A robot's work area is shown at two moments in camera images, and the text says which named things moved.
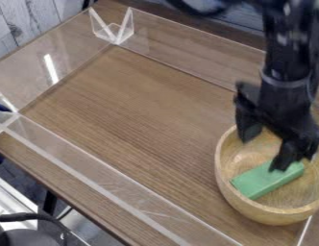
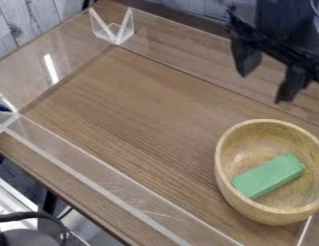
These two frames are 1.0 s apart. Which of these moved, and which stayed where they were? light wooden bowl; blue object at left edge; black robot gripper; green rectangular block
Moved: black robot gripper
Stayed: green rectangular block; blue object at left edge; light wooden bowl
